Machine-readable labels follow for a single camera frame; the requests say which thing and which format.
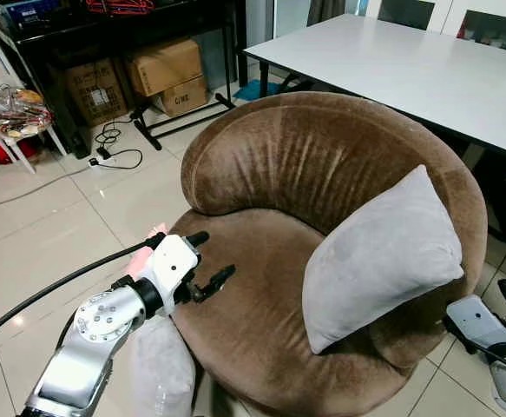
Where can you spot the small lettered cardboard box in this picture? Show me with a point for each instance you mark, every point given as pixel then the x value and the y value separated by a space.
pixel 183 97

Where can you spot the printed dark cardboard box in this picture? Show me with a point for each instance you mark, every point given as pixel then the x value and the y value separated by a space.
pixel 96 91

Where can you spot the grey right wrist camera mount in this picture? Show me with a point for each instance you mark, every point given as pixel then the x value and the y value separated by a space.
pixel 476 323

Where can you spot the white table with black legs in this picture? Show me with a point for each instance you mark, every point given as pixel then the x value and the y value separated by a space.
pixel 391 74

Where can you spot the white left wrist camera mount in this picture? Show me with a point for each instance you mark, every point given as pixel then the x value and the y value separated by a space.
pixel 170 263

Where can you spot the red bag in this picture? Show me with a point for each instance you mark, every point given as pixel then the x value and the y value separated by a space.
pixel 5 149

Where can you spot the pale grey pillow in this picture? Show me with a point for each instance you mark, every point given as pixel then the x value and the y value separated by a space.
pixel 164 369

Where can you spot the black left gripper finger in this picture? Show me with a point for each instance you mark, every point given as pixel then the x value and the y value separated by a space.
pixel 217 280
pixel 198 239

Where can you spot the grey square pillow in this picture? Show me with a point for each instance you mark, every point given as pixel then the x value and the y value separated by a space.
pixel 378 261

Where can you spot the black metal shelf rack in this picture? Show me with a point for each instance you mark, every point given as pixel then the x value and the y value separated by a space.
pixel 114 30

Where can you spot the blue box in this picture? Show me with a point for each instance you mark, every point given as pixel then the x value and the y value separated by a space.
pixel 27 9

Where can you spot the large plain cardboard box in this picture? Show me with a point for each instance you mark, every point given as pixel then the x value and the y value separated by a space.
pixel 164 65

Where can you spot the round brown velvet sofa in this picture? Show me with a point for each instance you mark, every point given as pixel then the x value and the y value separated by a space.
pixel 279 174

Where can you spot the pink cloth item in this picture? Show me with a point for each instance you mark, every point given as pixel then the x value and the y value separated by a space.
pixel 140 254

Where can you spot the white stool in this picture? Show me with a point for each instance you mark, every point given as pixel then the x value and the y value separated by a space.
pixel 22 148

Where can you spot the grey curtain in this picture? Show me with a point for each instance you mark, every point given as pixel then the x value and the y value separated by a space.
pixel 326 10

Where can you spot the teal floor mat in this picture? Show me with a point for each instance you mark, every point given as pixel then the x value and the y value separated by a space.
pixel 252 91

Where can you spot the white cabinet with glass doors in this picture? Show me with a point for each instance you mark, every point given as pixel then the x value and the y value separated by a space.
pixel 478 22

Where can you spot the clear plastic bag of snacks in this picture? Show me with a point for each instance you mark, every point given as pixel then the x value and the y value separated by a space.
pixel 14 109

